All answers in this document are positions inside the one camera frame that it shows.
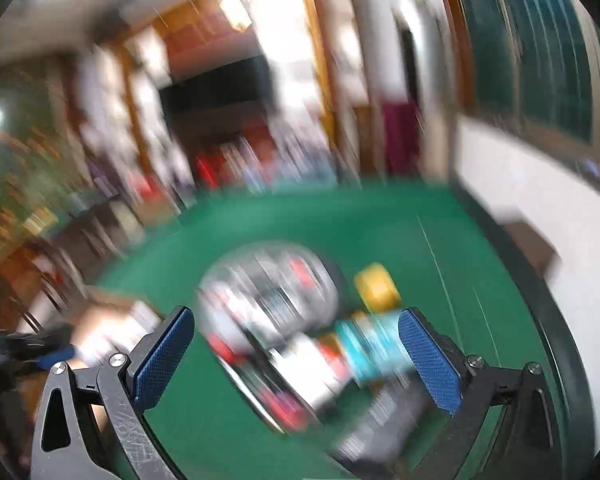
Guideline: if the black patterned pouch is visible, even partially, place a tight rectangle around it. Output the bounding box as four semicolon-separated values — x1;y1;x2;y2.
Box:
329;372;434;479

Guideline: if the teal tissue packet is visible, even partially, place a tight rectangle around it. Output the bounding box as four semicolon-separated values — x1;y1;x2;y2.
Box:
334;311;414;387

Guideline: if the brown wooden stool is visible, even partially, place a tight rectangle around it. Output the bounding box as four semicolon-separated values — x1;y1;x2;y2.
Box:
500;219;559;281

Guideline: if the yellow round jar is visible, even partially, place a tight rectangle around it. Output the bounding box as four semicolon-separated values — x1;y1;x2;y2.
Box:
354;262;401;313

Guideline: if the round silver table centre panel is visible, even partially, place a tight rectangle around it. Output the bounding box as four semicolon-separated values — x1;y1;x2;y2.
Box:
195;240;347;354

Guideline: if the maroon hanging cloth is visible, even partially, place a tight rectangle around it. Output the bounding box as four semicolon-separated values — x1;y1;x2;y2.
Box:
382;101;420;176

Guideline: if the green framed window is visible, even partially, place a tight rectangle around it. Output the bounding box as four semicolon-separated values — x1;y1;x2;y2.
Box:
460;0;600;154

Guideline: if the black flat television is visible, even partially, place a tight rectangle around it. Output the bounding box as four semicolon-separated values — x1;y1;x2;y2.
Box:
159;54;274;115

